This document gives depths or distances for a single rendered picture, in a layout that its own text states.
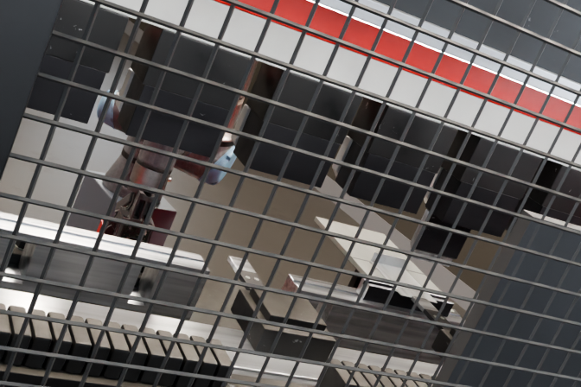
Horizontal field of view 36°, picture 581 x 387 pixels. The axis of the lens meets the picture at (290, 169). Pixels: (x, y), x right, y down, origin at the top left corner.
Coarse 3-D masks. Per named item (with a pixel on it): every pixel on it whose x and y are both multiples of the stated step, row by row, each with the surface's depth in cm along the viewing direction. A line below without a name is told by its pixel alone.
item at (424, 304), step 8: (416, 296) 166; (424, 304) 164; (424, 312) 162; (432, 312) 162; (440, 320) 159; (440, 328) 157; (448, 328) 157; (440, 336) 150; (448, 336) 148; (456, 336) 148; (432, 344) 151; (440, 344) 149; (448, 344) 148; (448, 352) 147
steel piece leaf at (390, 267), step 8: (376, 256) 175; (384, 256) 176; (392, 256) 177; (384, 264) 177; (392, 264) 178; (400, 264) 178; (384, 272) 172; (392, 272) 174; (392, 280) 170; (400, 280) 172; (408, 280) 174
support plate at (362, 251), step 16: (320, 224) 186; (336, 224) 190; (336, 240) 180; (368, 240) 188; (384, 240) 193; (352, 256) 174; (368, 256) 178; (400, 256) 187; (368, 272) 169; (432, 288) 176
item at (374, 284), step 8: (360, 288) 165; (368, 288) 163; (376, 288) 164; (384, 288) 165; (392, 288) 168; (368, 296) 164; (376, 296) 165; (384, 296) 165; (392, 296) 166; (400, 296) 167; (432, 296) 173; (440, 296) 173; (392, 304) 167; (400, 304) 168; (408, 304) 168; (432, 304) 170; (440, 304) 171; (448, 304) 172; (448, 312) 173
